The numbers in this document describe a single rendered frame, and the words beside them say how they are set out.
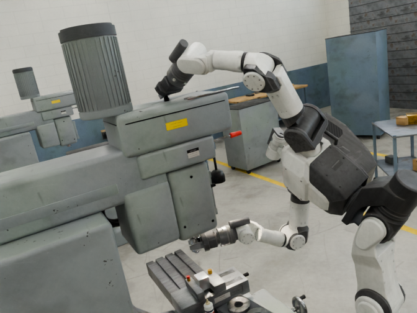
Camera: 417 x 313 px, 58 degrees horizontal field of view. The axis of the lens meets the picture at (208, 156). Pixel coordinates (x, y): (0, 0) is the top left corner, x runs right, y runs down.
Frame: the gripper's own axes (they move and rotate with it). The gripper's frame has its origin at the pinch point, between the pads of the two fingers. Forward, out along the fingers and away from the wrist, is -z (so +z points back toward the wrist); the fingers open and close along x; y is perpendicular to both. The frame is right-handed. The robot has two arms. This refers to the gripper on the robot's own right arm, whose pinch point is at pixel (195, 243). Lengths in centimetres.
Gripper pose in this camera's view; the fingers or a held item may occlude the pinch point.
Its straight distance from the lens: 176.9
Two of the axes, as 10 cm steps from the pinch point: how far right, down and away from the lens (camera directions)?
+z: 9.7, -2.2, 1.3
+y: 1.8, 9.5, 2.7
